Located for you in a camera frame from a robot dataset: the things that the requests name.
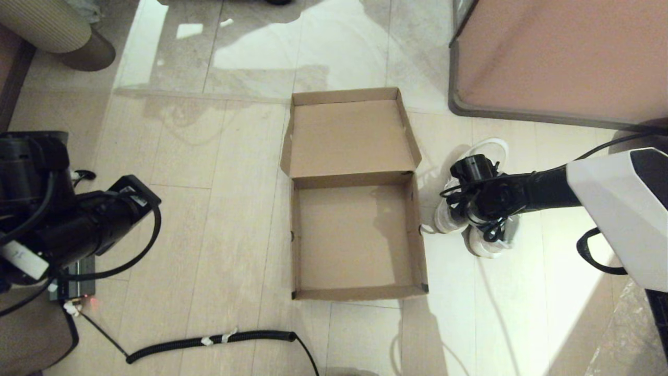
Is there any brown cardboard shoe box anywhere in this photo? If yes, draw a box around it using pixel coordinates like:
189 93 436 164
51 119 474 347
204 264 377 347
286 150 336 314
280 87 430 301

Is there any grey metal power device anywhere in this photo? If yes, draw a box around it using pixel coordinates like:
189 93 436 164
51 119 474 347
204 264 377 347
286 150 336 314
50 256 96 301

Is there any pink upholstered furniture grey trim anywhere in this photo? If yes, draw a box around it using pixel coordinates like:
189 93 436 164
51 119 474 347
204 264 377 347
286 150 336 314
448 0 668 131

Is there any brown rounded seat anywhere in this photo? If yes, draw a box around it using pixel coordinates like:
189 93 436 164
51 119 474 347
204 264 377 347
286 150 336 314
0 292 80 376

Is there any dark brown furniture edge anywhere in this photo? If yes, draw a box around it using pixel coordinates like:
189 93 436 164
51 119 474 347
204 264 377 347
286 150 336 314
0 23 34 131

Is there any ribbed beige pouf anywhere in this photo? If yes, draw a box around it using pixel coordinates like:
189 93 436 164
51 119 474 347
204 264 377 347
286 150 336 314
0 0 116 72

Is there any clear plastic bag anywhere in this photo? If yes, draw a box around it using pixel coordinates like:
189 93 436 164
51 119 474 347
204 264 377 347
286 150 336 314
65 0 100 21
590 282 668 376

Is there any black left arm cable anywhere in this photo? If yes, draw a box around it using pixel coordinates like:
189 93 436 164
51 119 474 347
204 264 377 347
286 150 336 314
0 204 162 316

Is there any black braided cable loop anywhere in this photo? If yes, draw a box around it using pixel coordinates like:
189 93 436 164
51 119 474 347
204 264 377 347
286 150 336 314
577 227 628 275

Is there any thin black device cable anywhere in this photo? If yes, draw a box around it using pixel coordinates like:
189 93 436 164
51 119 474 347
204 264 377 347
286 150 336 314
81 312 128 360

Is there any black corrugated cable conduit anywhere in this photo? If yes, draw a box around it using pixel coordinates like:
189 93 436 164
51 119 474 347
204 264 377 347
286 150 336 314
125 329 320 376

